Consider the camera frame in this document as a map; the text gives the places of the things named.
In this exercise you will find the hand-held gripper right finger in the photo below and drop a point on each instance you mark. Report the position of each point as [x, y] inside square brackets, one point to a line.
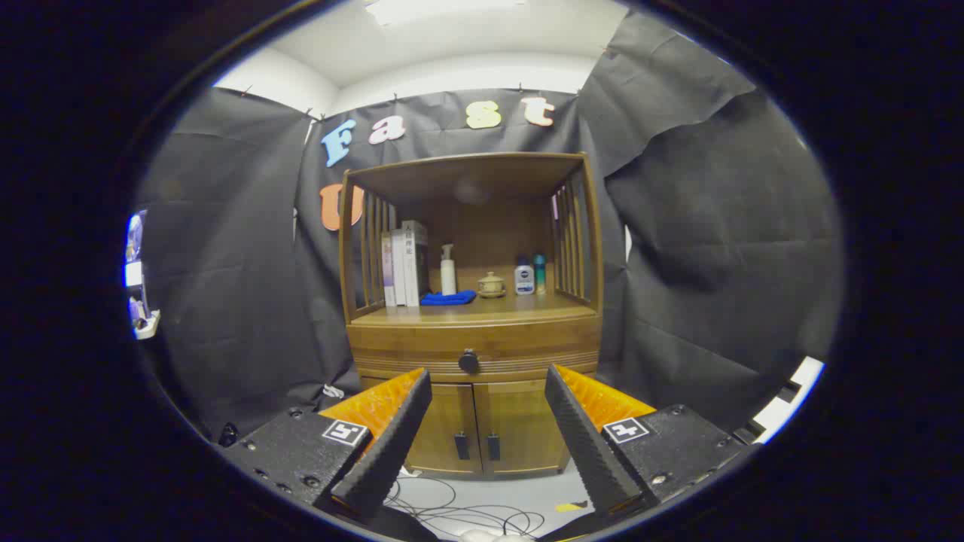
[587, 444]

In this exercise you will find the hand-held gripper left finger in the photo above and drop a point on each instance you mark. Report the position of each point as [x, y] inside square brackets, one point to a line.
[392, 452]

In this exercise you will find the wooden cabinet door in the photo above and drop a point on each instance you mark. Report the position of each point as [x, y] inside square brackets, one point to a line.
[520, 429]
[444, 429]

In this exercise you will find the wooden cabinet countertop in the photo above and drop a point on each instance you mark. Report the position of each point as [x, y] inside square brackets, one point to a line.
[527, 307]

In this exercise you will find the wooden cabinet with slatted sides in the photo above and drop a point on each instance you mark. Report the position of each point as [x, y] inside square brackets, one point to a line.
[489, 233]

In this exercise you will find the yellow floor tape piece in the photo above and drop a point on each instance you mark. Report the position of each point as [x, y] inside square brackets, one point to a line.
[570, 506]

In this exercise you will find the small white rag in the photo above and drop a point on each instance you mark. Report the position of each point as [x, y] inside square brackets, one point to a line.
[334, 391]

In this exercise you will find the white rounded object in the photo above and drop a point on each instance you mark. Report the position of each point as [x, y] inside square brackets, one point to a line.
[489, 537]

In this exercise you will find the blue folded cloth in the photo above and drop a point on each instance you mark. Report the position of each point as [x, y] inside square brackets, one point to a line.
[448, 299]

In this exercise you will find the white lotion bottle blue cap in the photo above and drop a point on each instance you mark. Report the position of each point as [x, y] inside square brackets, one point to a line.
[524, 280]

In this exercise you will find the teal slim bottle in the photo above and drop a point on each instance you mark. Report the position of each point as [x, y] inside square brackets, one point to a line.
[540, 275]

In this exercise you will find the thin purple white book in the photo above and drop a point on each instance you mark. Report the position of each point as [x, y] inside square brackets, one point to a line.
[387, 271]

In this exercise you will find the white pump bottle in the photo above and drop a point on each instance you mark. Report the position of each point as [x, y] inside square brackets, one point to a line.
[448, 278]

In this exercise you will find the pale green lidded tea cup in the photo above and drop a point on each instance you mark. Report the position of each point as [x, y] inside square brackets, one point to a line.
[492, 286]

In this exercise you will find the thick dark cover book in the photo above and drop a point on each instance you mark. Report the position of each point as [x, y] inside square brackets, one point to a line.
[413, 263]

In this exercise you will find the white black striped panel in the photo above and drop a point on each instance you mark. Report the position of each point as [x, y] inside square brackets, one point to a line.
[798, 384]

